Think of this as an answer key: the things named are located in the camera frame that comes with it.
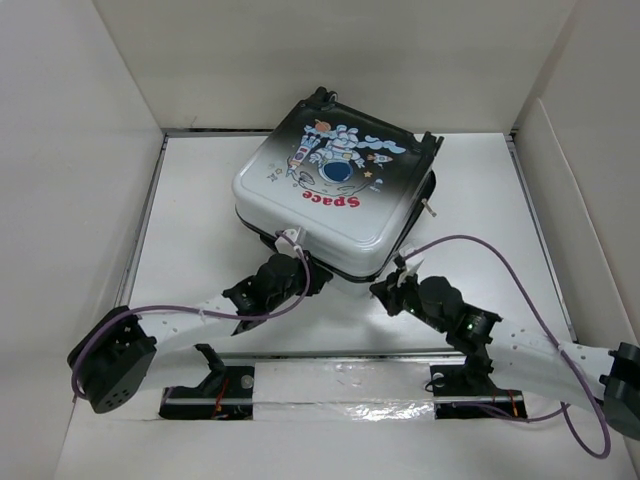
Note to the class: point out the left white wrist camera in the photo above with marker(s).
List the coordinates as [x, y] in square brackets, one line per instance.
[289, 241]

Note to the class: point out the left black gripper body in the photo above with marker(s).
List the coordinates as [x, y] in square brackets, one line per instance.
[296, 286]

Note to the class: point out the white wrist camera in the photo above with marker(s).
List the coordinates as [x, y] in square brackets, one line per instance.
[289, 241]
[408, 260]

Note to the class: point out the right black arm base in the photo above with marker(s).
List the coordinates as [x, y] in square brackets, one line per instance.
[457, 399]

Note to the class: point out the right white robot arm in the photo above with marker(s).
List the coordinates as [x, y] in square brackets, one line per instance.
[514, 358]

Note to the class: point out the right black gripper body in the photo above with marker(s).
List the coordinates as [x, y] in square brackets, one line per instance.
[404, 297]

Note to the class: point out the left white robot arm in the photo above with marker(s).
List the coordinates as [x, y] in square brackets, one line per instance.
[110, 363]

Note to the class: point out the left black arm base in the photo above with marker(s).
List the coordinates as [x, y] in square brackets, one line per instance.
[219, 397]

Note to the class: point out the black suitcase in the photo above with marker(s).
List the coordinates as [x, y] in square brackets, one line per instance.
[355, 185]

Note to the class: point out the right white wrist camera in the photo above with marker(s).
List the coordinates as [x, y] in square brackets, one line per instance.
[408, 260]

